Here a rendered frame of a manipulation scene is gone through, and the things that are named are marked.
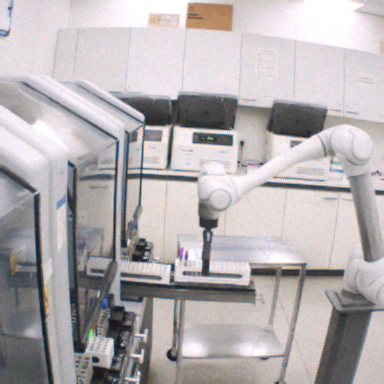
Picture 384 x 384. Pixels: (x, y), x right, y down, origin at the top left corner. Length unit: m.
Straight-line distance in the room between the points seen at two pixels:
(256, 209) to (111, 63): 1.85
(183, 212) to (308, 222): 1.11
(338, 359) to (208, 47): 3.11
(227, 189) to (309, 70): 3.03
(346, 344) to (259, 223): 2.29
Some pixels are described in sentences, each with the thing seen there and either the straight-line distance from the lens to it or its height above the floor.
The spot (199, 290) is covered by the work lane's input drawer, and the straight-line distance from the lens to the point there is 1.98.
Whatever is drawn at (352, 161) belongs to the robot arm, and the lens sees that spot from 1.80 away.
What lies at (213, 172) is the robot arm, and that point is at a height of 1.27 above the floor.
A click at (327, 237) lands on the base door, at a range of 4.53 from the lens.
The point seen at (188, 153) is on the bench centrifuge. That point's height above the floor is 1.06.
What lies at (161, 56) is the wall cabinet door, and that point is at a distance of 4.50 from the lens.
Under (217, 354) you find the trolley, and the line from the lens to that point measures 2.55.
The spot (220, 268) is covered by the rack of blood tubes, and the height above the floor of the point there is 0.89.
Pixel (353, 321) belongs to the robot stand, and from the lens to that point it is 2.27.
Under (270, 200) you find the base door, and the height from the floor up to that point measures 0.71.
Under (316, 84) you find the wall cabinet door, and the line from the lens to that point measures 4.62.
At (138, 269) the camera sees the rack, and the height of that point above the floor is 0.86.
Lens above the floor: 1.55
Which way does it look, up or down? 11 degrees down
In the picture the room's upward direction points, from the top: 4 degrees clockwise
